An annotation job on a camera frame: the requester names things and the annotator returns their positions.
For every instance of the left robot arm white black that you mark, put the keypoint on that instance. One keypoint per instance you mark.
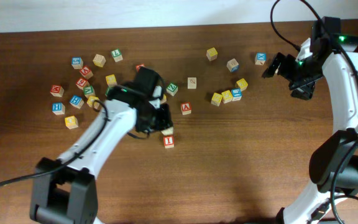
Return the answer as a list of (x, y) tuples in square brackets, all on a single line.
[(66, 191)]

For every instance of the yellow K block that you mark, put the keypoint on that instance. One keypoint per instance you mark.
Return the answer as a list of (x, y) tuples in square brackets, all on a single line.
[(241, 84)]

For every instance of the red a block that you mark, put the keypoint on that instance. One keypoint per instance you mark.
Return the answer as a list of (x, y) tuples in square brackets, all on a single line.
[(186, 108), (86, 72)]

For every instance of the yellow block upper left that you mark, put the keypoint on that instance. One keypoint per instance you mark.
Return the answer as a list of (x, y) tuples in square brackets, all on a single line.
[(111, 80)]

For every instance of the yellow block bottom left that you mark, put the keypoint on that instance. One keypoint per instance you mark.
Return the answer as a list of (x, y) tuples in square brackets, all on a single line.
[(71, 122)]

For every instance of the yellow C block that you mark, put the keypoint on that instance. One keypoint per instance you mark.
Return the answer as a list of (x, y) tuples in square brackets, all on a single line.
[(168, 131)]

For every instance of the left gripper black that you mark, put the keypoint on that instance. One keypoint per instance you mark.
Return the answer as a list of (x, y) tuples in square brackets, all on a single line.
[(165, 121)]

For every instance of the wooden block blue D side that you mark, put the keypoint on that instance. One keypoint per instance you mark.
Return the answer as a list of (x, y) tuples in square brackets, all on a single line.
[(232, 65)]

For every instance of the red Q block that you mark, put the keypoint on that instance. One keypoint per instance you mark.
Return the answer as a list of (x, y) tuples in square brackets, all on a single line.
[(139, 66)]

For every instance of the blue S block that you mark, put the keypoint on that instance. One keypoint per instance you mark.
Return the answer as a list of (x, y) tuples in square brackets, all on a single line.
[(77, 62)]

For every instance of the white wooden block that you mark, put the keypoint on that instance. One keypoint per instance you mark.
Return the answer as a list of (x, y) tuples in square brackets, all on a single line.
[(192, 83)]

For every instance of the red 6 block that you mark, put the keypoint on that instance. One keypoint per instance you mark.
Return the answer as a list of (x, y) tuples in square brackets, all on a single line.
[(81, 83)]

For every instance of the green R block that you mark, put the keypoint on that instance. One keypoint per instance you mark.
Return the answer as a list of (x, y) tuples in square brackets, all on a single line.
[(107, 91)]

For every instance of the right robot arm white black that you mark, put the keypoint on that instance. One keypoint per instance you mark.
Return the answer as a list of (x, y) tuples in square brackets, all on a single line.
[(333, 167)]

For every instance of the red M block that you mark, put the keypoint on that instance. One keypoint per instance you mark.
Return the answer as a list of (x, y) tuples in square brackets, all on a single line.
[(57, 90)]

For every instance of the yellow block top right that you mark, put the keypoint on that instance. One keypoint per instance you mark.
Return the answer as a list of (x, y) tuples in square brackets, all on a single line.
[(212, 54)]

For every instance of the blue H block far-left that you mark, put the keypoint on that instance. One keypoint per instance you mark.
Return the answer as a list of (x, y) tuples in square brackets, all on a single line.
[(58, 108)]

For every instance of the yellow block centre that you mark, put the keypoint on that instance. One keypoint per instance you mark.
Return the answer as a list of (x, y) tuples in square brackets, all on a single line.
[(164, 99)]

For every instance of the green W block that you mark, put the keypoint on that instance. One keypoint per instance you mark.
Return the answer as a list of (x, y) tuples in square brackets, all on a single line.
[(89, 91)]

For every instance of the yellow S block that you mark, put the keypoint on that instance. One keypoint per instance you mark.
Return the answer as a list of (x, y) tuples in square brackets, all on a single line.
[(216, 99)]

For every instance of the plain wooden block top-left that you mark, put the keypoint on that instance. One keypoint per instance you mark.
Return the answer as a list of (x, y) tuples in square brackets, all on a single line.
[(99, 60)]

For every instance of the red I block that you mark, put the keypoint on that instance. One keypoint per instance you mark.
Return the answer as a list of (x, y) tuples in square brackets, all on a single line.
[(168, 142)]

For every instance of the blue X block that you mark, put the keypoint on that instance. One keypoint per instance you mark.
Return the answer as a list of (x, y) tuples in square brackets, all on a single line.
[(260, 58)]

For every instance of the green T block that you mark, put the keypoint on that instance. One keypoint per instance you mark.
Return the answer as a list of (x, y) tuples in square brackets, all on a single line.
[(117, 55)]

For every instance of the blue H block tilted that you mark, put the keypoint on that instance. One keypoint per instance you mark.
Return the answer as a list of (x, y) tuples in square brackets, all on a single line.
[(76, 101)]

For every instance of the green Z block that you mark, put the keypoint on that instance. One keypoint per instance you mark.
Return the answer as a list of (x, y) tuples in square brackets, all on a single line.
[(172, 89)]

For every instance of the yellow G block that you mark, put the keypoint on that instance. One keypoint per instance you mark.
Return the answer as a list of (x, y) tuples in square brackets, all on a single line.
[(227, 96)]

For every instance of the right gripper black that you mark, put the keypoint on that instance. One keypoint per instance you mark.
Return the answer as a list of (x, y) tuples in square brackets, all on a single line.
[(301, 90)]

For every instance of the yellow block beside H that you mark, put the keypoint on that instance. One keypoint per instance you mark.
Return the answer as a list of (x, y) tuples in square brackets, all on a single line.
[(92, 102)]

